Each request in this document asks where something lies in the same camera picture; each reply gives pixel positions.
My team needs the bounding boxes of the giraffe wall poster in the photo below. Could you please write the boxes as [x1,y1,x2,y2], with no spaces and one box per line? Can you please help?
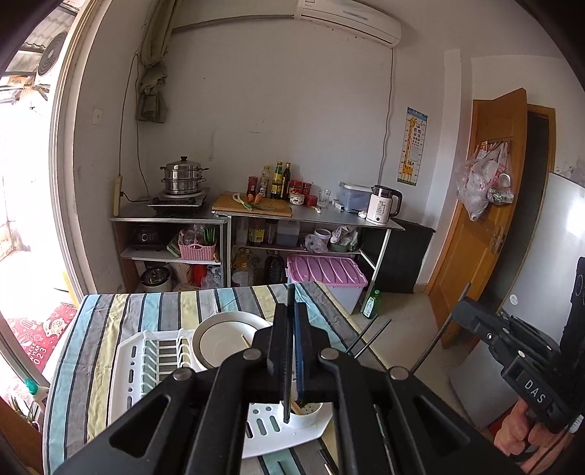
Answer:
[397,107,429,187]

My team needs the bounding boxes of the clear plastic container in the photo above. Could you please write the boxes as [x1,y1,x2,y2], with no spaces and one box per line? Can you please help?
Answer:
[338,181,373,213]

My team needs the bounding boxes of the black kitchen appliance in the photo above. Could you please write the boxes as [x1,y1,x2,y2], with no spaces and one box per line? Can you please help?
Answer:
[130,225,165,251]

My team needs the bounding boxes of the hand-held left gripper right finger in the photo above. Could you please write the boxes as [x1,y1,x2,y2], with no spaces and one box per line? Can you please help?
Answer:
[295,304,522,475]

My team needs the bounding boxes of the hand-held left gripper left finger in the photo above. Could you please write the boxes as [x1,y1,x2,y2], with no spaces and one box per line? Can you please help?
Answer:
[55,304,292,475]

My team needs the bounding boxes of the purple lid storage box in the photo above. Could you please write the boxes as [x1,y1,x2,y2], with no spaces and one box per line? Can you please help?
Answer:
[286,254,369,316]

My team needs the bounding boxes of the small metal shelf table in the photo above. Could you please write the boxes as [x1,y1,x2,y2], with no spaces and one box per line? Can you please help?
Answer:
[110,201,229,293]

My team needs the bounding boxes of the white air conditioner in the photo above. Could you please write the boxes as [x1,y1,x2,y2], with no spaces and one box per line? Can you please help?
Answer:
[292,0,403,46]

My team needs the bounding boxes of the green plastic bottle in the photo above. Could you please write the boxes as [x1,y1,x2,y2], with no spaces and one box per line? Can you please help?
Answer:
[361,289,381,319]

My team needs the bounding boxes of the red floor mat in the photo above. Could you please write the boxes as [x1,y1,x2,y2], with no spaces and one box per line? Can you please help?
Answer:
[7,301,78,366]

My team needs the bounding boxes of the hanging plastic bags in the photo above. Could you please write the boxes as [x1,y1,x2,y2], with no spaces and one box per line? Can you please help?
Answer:
[456,139,515,222]

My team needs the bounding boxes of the steel cooker pot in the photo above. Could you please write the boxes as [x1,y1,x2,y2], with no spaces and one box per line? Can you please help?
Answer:
[139,269,173,293]

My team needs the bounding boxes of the white plastic dish rack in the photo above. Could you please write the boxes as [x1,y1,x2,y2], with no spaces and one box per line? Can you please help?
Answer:
[109,326,334,460]

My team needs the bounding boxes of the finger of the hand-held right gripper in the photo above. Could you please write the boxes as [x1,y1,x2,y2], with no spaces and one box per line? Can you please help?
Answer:
[452,299,503,361]

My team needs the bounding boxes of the steel steamer pot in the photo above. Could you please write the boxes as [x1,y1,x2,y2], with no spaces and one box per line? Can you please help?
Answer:
[160,156,210,196]

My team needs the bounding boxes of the wooden cutting board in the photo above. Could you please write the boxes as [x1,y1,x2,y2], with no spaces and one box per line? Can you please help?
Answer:
[212,192,293,217]

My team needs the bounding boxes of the outdoor air conditioner unit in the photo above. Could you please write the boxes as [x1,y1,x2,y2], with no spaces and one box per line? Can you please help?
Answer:
[34,30,69,85]

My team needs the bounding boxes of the green onion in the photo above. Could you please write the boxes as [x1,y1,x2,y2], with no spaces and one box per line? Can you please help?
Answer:
[232,193,266,212]

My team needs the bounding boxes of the striped tablecloth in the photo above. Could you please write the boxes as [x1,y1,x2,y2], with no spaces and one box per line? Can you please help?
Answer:
[43,281,380,475]

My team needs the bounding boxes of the dark liquid bottle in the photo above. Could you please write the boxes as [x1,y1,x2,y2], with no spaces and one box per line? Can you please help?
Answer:
[265,251,284,285]

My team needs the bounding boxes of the wooden door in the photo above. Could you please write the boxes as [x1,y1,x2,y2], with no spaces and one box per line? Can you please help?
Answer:
[425,88,528,311]

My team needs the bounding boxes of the air conditioner cable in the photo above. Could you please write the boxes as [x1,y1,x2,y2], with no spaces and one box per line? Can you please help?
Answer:
[377,43,395,186]

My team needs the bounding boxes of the yellow cooking oil bottle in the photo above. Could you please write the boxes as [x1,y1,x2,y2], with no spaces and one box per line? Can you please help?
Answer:
[232,251,252,288]

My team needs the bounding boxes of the gas stove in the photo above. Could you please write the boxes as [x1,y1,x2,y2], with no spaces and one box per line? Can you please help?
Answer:
[147,187,212,212]

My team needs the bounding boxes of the white utensil cup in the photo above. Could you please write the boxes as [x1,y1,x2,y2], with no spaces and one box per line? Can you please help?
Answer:
[274,399,334,441]

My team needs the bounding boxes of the long metal shelf table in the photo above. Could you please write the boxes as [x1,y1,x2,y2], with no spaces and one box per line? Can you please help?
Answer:
[212,203,405,297]

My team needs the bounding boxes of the black panel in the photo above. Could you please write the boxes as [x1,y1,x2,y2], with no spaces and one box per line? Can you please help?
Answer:
[361,219,435,293]

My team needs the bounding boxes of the sliding glass door frame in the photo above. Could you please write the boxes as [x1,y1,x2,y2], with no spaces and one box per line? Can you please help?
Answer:
[46,0,177,307]

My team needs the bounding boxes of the hanging grey cloth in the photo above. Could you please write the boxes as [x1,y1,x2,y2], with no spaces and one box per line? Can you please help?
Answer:
[136,61,169,124]

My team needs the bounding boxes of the white electric kettle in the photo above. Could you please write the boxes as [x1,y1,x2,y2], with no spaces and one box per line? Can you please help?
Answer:
[366,185,403,225]

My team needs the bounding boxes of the person's right hand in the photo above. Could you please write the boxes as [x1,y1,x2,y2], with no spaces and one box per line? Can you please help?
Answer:
[494,401,551,457]

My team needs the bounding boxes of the pink plastic basket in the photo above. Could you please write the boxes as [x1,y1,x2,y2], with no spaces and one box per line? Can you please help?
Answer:
[177,231,217,262]

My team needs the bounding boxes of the small white bowl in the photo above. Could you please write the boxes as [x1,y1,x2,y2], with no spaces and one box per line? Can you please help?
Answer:
[197,317,270,368]

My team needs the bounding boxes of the white refrigerator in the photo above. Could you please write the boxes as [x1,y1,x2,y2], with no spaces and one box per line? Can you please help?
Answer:
[448,171,585,430]

